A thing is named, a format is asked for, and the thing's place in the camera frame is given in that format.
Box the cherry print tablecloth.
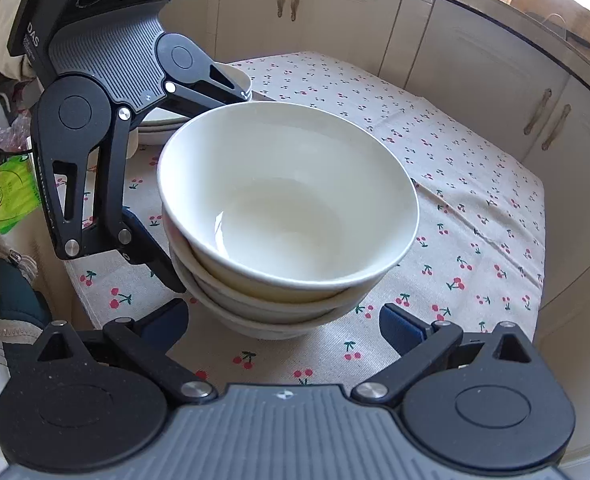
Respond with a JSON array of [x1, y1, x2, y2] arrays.
[[66, 52, 545, 390]]

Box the white bowl pink flowers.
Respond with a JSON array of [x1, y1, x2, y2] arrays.
[[170, 252, 348, 340]]

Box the white kitchen cabinets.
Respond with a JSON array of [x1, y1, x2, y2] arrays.
[[159, 0, 590, 461]]

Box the wooden cutting board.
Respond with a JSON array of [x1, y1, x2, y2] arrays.
[[511, 0, 590, 49]]

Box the white bowl front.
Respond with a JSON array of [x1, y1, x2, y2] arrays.
[[162, 210, 372, 325]]

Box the white plate with fruit print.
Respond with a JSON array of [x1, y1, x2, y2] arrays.
[[214, 62, 252, 101]]

